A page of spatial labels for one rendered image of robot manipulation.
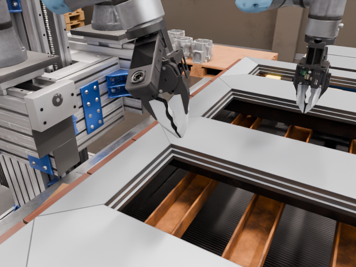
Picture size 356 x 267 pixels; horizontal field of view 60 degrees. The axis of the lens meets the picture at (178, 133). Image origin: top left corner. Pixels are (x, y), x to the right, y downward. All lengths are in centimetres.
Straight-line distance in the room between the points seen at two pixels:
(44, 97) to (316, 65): 66
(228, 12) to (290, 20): 92
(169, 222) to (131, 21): 52
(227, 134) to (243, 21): 403
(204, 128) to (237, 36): 405
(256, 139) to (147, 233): 42
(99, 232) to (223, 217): 53
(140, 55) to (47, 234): 35
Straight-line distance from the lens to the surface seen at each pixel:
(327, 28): 83
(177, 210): 87
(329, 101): 117
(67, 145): 96
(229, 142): 84
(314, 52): 83
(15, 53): 91
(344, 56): 177
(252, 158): 79
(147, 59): 50
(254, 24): 480
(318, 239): 106
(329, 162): 83
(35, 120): 83
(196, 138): 85
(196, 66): 376
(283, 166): 78
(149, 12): 52
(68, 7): 60
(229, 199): 111
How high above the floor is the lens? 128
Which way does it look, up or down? 30 degrees down
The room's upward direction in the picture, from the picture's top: straight up
